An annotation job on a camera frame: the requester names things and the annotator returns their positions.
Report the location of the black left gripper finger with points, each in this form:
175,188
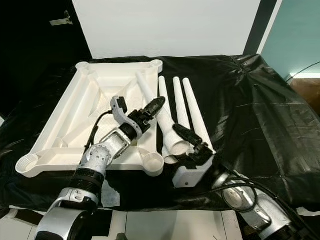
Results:
155,106

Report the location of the white plastic table leg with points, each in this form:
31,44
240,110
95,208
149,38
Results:
197,110
163,90
181,100
167,125

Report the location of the white plastic table top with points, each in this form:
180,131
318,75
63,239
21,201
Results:
95,95

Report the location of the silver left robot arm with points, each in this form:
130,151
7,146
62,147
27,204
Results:
97,160

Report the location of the black plastic cover sheet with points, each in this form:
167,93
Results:
265,120

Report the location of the brown wooden furniture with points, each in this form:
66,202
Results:
307,90

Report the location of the black door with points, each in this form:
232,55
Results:
30,50

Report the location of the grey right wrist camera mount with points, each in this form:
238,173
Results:
190,177

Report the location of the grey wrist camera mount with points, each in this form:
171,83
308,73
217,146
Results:
120,116
190,177

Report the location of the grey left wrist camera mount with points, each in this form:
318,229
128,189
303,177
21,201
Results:
120,116

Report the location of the black vertical wall strip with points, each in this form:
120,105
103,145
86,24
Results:
260,27

